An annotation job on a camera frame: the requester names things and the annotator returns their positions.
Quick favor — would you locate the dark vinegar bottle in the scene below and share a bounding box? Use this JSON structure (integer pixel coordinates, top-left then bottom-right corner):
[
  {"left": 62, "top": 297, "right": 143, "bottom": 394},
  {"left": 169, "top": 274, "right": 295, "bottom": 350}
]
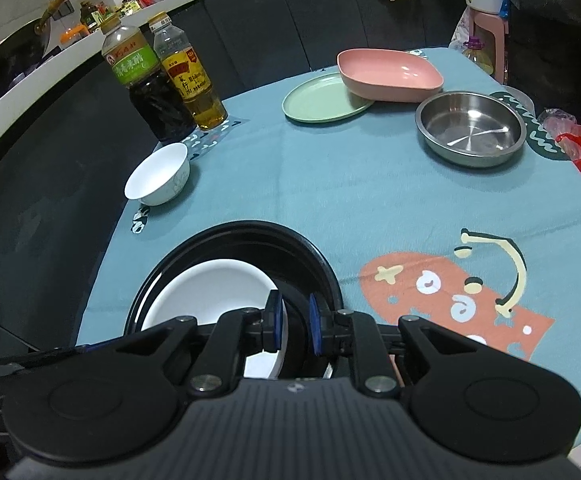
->
[{"left": 101, "top": 14, "right": 196, "bottom": 143}]

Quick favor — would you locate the stainless steel plate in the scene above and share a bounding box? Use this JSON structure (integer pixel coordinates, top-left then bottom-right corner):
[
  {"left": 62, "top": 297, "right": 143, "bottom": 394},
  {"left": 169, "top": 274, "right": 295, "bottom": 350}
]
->
[{"left": 415, "top": 91, "right": 527, "bottom": 168}]

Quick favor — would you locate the pink square bowl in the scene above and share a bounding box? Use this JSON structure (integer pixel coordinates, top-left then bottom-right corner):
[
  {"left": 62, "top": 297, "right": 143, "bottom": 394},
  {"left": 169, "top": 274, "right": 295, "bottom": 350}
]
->
[{"left": 337, "top": 49, "right": 444, "bottom": 103}]

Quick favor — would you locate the clear pink plastic bag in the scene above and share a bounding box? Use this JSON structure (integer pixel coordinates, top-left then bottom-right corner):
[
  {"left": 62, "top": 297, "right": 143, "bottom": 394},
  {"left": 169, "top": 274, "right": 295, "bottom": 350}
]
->
[{"left": 538, "top": 107, "right": 579, "bottom": 136}]

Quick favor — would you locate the white ceramic bowl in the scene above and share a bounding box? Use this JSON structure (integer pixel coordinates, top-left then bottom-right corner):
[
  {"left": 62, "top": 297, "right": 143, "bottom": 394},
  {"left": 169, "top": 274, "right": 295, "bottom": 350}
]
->
[{"left": 124, "top": 142, "right": 191, "bottom": 207}]

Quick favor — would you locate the black mesh chair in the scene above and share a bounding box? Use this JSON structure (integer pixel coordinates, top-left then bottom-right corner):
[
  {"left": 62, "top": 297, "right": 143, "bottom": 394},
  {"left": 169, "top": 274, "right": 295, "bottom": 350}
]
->
[{"left": 501, "top": 0, "right": 581, "bottom": 126}]

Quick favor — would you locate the oil jug with purple cap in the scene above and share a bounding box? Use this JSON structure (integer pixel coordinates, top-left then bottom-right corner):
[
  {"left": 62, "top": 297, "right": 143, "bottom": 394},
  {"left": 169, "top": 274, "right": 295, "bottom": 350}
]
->
[{"left": 463, "top": 36, "right": 501, "bottom": 81}]

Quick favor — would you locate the black round pan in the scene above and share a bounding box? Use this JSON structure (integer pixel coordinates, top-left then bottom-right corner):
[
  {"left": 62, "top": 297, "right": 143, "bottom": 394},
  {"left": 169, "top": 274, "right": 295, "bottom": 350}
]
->
[{"left": 123, "top": 220, "right": 344, "bottom": 381}]

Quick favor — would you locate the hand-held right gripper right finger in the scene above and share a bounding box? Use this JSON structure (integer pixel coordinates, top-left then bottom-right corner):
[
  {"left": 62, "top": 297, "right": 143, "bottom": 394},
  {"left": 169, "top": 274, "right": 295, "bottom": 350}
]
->
[{"left": 308, "top": 292, "right": 486, "bottom": 396}]

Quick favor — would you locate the row of condiment bottles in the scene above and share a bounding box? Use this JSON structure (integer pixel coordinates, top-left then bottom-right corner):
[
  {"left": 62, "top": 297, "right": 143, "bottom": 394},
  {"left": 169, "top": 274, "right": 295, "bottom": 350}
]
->
[{"left": 78, "top": 0, "right": 166, "bottom": 33}]

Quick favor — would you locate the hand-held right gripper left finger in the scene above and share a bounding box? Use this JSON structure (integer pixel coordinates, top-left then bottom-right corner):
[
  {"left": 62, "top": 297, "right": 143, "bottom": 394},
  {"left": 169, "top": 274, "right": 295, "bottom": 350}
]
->
[{"left": 115, "top": 290, "right": 288, "bottom": 396}]

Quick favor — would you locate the pink plastic stool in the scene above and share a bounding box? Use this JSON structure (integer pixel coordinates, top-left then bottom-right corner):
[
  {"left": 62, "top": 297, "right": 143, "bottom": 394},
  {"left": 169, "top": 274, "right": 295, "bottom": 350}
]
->
[{"left": 471, "top": 10, "right": 509, "bottom": 78}]

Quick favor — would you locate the blue printed tablecloth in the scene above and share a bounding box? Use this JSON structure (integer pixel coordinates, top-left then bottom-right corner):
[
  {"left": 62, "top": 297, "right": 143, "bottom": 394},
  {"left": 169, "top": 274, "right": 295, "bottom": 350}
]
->
[{"left": 75, "top": 47, "right": 581, "bottom": 451}]

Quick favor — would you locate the yellow oil bottle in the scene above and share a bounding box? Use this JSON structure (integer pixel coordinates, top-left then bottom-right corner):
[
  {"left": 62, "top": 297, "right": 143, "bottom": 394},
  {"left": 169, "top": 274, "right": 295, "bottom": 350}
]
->
[{"left": 148, "top": 11, "right": 229, "bottom": 132}]

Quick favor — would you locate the black wok with wooden handle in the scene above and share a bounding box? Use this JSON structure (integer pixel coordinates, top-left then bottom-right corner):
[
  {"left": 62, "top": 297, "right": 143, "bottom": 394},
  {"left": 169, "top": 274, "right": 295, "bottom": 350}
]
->
[{"left": 0, "top": 0, "right": 96, "bottom": 101}]

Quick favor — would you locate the green round plate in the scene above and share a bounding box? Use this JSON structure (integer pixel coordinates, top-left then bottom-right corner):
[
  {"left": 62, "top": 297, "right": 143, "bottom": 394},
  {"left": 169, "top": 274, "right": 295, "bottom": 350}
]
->
[{"left": 281, "top": 72, "right": 376, "bottom": 125}]

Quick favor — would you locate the floral plastic bag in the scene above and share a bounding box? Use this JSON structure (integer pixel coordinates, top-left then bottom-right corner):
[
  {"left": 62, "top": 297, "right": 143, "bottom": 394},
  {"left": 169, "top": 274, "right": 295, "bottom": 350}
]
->
[{"left": 448, "top": 7, "right": 476, "bottom": 51}]

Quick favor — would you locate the white round plate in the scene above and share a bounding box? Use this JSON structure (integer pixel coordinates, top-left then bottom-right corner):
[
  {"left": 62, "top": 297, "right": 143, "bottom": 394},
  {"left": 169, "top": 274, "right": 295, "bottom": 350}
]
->
[{"left": 140, "top": 259, "right": 288, "bottom": 381}]

